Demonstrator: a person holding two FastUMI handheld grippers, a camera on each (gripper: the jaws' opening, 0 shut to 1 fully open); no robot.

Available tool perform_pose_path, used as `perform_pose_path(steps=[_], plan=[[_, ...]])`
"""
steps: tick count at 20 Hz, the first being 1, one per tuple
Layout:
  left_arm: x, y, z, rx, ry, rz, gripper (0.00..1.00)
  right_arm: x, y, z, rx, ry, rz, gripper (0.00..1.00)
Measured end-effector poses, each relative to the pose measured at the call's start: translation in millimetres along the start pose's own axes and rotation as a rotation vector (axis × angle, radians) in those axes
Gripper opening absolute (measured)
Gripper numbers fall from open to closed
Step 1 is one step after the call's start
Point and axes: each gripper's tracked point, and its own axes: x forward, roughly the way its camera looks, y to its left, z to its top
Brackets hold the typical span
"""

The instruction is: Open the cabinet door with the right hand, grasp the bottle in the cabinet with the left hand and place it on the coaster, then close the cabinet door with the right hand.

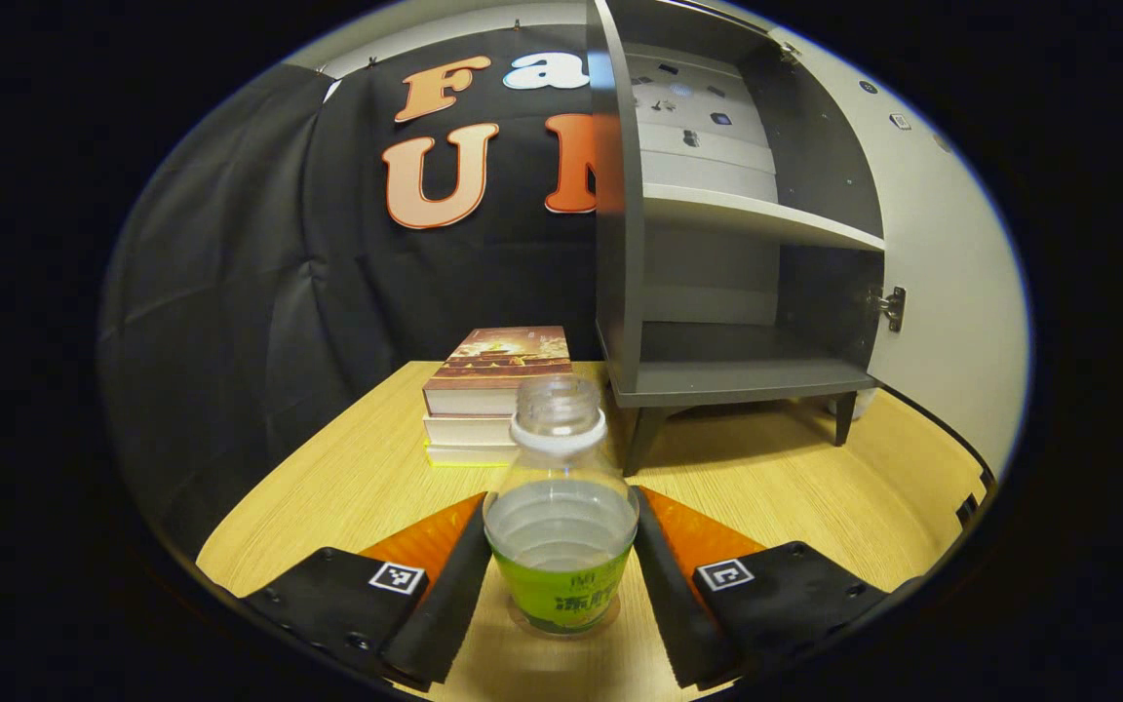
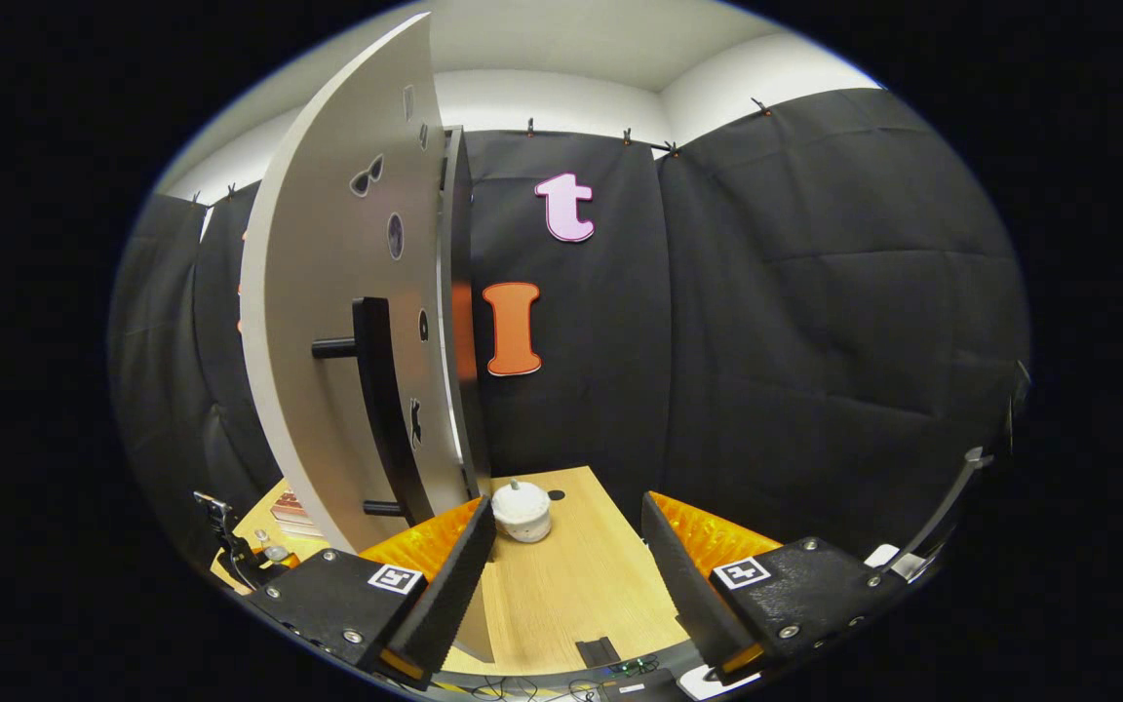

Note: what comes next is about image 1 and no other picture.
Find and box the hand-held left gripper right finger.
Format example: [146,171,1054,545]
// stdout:
[632,486,923,689]

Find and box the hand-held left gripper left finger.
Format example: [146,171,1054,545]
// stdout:
[242,491,494,693]

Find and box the clear bottle with green label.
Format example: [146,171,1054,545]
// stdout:
[482,373,640,640]

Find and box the grey cabinet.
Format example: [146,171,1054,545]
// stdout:
[584,0,899,479]

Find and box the white book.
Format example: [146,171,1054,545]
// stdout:
[423,409,523,448]

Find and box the brown cover book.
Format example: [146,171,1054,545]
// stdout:
[422,326,574,417]

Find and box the black backdrop cloth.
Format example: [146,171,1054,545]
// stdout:
[98,24,621,557]

